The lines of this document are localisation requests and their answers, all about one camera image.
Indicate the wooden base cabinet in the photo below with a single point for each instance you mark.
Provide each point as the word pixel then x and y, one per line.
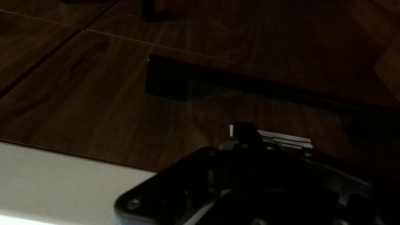
pixel 251 25

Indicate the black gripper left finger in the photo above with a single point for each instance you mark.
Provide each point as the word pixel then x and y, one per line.
pixel 176 182

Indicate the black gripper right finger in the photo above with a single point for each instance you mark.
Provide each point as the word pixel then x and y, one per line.
pixel 333 187

